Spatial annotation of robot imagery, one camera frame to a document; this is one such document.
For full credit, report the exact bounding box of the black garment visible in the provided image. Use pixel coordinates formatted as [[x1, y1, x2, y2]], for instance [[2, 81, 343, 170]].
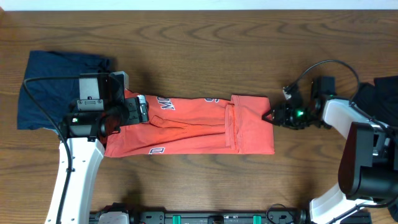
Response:
[[353, 76, 397, 129]]

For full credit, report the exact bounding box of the folded navy blue garment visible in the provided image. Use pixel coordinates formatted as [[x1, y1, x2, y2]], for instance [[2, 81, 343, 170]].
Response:
[[17, 50, 111, 130]]

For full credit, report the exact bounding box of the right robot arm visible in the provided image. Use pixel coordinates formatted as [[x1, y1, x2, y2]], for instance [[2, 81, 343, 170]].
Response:
[[262, 77, 397, 223]]

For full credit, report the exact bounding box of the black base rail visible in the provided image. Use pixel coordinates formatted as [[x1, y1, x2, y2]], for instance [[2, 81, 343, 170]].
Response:
[[88, 203, 310, 224]]

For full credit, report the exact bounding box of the coral red t-shirt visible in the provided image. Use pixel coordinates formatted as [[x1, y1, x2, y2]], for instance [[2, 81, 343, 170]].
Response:
[[105, 95, 275, 157]]

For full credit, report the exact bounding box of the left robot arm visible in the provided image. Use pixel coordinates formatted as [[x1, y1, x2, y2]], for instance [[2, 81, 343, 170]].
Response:
[[45, 72, 149, 223]]

